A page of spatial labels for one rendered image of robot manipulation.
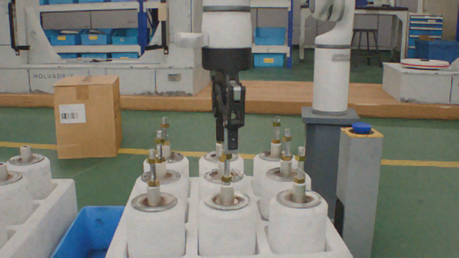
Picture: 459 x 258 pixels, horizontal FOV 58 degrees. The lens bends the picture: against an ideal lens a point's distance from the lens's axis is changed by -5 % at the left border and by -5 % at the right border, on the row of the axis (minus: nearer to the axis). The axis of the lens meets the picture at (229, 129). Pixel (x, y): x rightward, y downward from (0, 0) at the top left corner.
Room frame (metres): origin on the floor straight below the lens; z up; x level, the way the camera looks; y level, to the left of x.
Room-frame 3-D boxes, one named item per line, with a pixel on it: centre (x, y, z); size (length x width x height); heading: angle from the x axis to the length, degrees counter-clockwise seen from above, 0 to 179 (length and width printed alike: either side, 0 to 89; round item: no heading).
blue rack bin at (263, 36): (5.49, -0.51, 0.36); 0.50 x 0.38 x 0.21; 172
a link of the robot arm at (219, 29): (0.65, 0.02, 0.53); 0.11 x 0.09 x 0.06; 103
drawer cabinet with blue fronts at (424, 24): (5.90, -2.61, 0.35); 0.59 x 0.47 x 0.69; 172
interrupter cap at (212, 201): (0.66, 0.00, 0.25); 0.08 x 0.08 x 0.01
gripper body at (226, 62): (0.66, 0.00, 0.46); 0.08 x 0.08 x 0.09
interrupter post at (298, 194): (0.66, -0.11, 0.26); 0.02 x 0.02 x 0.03
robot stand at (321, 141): (1.13, -0.27, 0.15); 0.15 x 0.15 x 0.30; 82
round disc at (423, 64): (2.71, -1.24, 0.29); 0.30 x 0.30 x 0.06
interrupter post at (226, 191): (0.66, 0.00, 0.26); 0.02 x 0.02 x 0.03
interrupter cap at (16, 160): (0.87, 0.44, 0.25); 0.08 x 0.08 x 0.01
